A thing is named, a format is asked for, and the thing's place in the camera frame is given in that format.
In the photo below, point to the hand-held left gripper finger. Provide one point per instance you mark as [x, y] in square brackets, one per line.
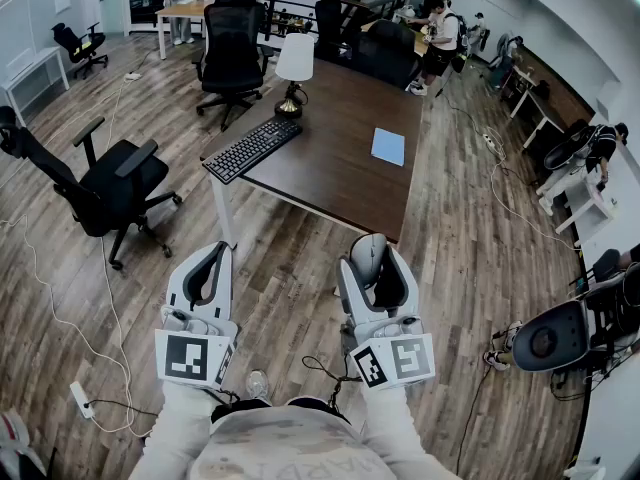
[177, 278]
[225, 288]

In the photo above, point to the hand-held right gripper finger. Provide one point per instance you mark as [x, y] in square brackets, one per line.
[350, 293]
[410, 288]

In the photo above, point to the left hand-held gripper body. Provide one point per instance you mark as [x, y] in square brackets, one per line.
[185, 358]

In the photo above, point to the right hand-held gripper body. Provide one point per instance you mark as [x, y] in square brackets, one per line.
[410, 358]

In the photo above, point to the grey mouse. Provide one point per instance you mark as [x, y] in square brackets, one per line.
[367, 258]

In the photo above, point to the black keyboard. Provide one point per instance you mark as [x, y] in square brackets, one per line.
[250, 150]

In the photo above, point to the person's right forearm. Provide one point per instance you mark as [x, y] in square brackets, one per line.
[395, 428]

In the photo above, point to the person's left forearm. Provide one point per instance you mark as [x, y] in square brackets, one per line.
[170, 428]

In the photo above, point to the person's left shoe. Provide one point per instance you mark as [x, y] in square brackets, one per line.
[257, 385]

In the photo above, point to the black office chair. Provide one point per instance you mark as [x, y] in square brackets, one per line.
[120, 183]
[387, 53]
[232, 43]
[328, 23]

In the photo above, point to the white power strip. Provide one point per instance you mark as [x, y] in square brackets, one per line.
[82, 400]
[132, 76]
[491, 142]

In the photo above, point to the dark wooden desk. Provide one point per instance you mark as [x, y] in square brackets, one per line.
[340, 178]

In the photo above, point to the person's torso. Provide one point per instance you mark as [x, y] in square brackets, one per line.
[290, 448]

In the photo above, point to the blue notebook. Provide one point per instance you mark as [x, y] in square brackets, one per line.
[388, 146]

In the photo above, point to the grey office chair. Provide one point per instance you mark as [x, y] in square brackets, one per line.
[565, 328]

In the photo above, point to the small black chair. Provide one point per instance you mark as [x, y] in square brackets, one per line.
[605, 265]

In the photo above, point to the white side table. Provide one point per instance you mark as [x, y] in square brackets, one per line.
[590, 203]

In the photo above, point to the grey shell chair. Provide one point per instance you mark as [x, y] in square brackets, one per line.
[565, 153]

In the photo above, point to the white shade table lamp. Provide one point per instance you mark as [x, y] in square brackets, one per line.
[295, 58]

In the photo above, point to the light wooden desk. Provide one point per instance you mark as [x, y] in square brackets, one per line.
[185, 8]
[419, 43]

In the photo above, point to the black chair yellow cushion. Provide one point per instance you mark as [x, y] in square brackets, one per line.
[75, 43]

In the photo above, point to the dark desk white frame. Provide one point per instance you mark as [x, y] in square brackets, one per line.
[540, 103]

